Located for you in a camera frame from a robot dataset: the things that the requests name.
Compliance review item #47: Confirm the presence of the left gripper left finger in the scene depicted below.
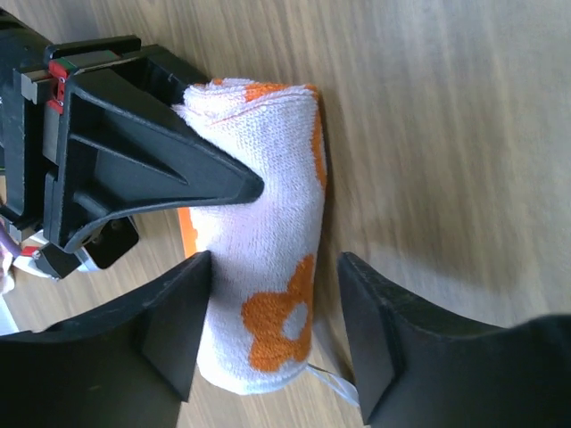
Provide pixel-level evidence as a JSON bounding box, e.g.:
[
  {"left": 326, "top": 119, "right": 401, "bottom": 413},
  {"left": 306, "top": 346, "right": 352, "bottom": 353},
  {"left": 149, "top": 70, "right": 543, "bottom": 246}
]
[{"left": 1, "top": 252, "right": 211, "bottom": 427}]

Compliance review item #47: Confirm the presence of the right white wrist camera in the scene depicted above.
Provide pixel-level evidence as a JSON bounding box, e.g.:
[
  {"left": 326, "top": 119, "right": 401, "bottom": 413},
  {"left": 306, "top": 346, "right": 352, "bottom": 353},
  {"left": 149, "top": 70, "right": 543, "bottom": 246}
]
[{"left": 1, "top": 223, "right": 54, "bottom": 296}]

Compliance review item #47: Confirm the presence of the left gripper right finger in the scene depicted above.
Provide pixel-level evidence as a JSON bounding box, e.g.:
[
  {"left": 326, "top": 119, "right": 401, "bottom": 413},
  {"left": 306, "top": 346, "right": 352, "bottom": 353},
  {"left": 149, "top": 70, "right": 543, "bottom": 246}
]
[{"left": 337, "top": 252, "right": 570, "bottom": 427}]

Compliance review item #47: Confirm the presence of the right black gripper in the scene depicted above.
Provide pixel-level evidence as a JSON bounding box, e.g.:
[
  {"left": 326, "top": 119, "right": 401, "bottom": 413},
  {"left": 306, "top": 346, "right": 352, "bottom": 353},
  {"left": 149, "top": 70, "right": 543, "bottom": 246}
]
[{"left": 1, "top": 12, "right": 264, "bottom": 279}]

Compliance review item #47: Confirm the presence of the orange flower towel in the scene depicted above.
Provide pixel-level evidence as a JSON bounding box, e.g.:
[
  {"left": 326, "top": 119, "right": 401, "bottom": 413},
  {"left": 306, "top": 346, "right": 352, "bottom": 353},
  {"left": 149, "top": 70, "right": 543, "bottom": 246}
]
[{"left": 171, "top": 78, "right": 360, "bottom": 409}]

